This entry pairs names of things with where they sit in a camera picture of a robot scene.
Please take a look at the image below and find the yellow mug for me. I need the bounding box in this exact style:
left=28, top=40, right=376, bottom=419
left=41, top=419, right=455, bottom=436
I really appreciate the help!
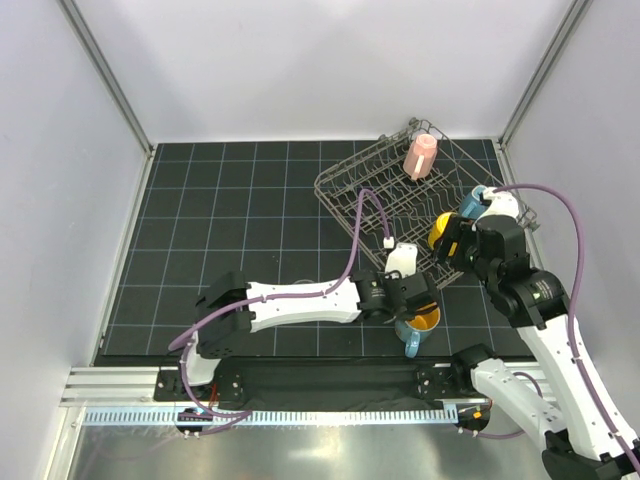
left=427, top=211, right=458, bottom=252

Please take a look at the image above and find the blue floral mug white inside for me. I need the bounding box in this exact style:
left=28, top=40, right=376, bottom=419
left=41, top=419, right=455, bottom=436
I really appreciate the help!
left=458, top=185, right=487, bottom=220

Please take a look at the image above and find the blue mug orange inside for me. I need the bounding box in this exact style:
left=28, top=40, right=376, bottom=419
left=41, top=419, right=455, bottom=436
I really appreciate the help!
left=394, top=302, right=441, bottom=358

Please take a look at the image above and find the pink faceted mug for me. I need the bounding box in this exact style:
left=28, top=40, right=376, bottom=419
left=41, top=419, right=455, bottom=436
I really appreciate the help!
left=403, top=134, right=438, bottom=181

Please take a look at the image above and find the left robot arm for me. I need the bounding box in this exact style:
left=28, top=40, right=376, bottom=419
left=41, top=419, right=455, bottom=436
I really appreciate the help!
left=176, top=270, right=441, bottom=401

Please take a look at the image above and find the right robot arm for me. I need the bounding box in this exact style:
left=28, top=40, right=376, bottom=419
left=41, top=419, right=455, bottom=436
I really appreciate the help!
left=428, top=212, right=639, bottom=479

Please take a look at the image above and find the black grid cutting mat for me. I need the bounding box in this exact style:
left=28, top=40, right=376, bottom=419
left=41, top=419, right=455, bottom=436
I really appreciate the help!
left=94, top=140, right=531, bottom=366

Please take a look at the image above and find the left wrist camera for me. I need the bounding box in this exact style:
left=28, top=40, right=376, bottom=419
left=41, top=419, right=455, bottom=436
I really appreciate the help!
left=383, top=237, right=418, bottom=277

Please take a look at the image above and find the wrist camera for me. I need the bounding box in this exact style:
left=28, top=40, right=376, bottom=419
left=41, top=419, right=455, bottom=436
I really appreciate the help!
left=383, top=237, right=418, bottom=277
left=479, top=187, right=520, bottom=220

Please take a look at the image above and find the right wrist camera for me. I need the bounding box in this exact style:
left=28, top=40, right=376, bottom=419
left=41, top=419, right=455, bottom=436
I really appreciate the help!
left=479, top=187, right=520, bottom=220

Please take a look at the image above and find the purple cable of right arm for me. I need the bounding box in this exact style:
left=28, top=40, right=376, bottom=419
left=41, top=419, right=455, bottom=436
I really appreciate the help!
left=494, top=182, right=640, bottom=466

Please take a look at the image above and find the grey wire dish rack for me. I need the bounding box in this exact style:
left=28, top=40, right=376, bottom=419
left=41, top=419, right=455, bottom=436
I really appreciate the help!
left=313, top=117, right=540, bottom=292

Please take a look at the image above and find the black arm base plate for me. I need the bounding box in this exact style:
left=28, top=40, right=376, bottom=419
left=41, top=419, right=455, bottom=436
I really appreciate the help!
left=154, top=352, right=511, bottom=407

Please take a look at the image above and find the right aluminium frame post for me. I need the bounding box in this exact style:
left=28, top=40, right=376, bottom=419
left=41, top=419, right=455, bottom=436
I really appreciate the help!
left=498, top=0, right=593, bottom=150

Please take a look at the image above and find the aluminium frame post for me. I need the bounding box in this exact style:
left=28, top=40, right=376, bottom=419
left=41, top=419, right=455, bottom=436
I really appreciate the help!
left=56, top=0, right=154, bottom=156
left=498, top=0, right=593, bottom=150

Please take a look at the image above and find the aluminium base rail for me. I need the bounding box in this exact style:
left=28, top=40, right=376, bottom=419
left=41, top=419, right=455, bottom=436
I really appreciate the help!
left=60, top=367, right=159, bottom=407

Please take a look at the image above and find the white slotted cable duct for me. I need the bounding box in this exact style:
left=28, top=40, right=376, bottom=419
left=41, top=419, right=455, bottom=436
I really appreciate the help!
left=83, top=405, right=458, bottom=427

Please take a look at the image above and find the left aluminium frame post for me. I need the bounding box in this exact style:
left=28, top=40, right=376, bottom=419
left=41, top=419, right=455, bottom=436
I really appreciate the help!
left=56, top=0, right=154, bottom=156

